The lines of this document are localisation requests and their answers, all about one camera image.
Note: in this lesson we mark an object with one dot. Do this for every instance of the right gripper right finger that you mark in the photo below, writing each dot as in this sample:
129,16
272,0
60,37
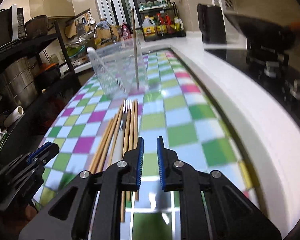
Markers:
211,207

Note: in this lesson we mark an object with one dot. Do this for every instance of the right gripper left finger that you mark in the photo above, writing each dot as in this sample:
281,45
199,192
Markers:
89,207

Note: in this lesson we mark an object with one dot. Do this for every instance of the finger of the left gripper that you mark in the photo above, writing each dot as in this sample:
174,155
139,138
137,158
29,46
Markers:
45,153

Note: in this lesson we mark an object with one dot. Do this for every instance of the wooden chopstick far left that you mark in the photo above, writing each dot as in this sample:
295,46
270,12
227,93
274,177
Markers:
95,160

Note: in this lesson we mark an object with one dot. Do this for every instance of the stainless steel stock pot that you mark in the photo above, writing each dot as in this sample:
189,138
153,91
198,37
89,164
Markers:
17,83

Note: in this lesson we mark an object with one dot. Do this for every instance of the wooden chopstick beside fork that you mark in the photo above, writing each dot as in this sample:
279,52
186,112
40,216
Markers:
115,133

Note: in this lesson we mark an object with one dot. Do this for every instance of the black metal shelf rack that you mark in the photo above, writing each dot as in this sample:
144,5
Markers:
26,127

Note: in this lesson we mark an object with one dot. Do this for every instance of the wooden chopstick right of fork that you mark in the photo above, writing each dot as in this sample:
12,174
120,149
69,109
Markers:
127,145

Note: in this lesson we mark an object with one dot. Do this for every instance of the wooden chopstick rightmost pair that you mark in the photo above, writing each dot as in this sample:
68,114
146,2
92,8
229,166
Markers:
135,129

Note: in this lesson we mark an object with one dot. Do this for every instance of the checkered colourful table mat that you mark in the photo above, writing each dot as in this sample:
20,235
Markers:
174,108

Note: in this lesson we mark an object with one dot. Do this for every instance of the white serrated plastic knife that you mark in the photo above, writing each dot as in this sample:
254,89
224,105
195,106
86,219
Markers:
110,84

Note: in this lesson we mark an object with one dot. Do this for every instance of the clear plastic utensil container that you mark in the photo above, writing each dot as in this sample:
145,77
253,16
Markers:
119,58

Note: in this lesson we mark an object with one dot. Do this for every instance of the metal bowl on shelf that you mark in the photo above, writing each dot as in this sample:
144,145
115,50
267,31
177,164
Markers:
37,26

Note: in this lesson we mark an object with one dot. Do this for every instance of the microwave oven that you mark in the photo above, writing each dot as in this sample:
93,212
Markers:
12,25

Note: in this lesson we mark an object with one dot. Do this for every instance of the chopstick standing in container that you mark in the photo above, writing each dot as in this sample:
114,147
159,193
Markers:
135,51

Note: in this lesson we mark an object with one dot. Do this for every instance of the black gas stove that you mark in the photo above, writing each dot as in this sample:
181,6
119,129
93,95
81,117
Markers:
269,70

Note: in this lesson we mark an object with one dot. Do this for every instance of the yellow oil jug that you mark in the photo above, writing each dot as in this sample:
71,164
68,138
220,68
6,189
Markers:
149,27

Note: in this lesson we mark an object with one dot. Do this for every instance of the black condiment rack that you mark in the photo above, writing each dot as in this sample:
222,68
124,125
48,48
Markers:
166,18

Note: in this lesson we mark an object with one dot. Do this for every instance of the black wok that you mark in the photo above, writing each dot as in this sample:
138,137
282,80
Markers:
267,34

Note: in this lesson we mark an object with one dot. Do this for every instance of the black electric kettle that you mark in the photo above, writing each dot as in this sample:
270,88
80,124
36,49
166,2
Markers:
211,24

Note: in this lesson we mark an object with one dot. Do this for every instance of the white handled metal fork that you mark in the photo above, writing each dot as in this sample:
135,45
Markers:
117,156

